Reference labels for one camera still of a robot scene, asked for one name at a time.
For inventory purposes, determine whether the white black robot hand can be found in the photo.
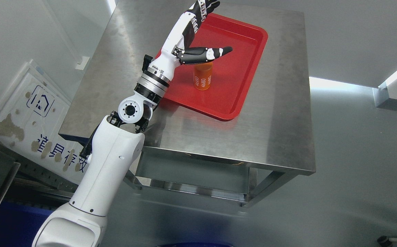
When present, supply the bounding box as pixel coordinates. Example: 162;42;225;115
143;0;233;83

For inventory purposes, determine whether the orange cylindrical capacitor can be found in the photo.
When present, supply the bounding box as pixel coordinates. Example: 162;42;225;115
193;62;214;91

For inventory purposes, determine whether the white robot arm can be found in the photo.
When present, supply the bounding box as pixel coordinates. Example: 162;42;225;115
32;52;179;247

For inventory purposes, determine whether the red plastic tray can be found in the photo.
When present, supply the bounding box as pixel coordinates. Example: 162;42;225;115
164;13;268;121

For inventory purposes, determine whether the stainless steel table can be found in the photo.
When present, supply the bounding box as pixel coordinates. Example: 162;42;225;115
59;0;316;207

